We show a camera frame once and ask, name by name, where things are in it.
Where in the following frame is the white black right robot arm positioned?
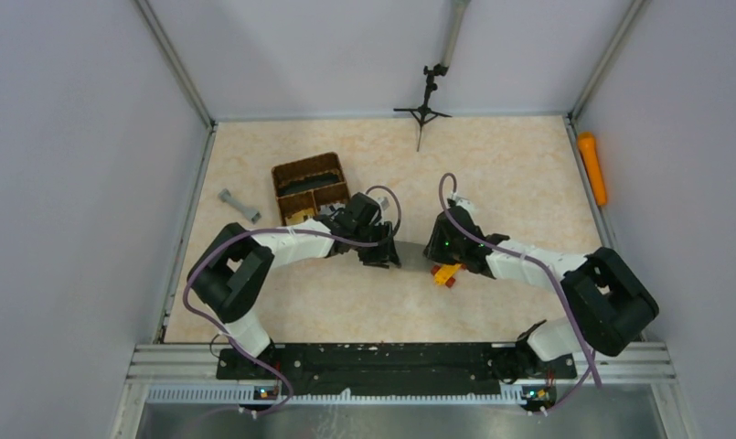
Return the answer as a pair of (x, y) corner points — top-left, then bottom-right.
(423, 205), (660, 362)

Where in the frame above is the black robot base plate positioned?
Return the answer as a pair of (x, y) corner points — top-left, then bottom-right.
(217, 342), (578, 381)

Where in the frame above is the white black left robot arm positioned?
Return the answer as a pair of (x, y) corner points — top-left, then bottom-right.
(183, 192), (400, 359)

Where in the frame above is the black camera tripod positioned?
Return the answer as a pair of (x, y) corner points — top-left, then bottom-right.
(392, 0), (471, 152)

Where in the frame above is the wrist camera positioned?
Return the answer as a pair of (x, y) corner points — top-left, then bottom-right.
(448, 192), (477, 215)
(375, 196), (393, 214)

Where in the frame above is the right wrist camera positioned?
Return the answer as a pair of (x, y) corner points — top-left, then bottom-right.
(448, 192), (477, 215)

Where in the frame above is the yellow red toy brick car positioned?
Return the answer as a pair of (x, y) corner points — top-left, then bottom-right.
(431, 263), (464, 288)

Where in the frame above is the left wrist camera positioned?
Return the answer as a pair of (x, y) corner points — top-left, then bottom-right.
(375, 196), (393, 214)

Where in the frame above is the grey dumbbell-shaped plastic part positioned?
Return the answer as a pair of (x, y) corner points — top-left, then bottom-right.
(218, 188), (261, 224)

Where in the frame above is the orange flashlight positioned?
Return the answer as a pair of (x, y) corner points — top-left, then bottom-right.
(577, 132), (608, 207)

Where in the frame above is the brown wicker basket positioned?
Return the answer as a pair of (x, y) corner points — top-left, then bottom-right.
(271, 152), (351, 226)

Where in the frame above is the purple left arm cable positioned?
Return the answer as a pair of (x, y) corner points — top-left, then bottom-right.
(181, 185), (403, 419)

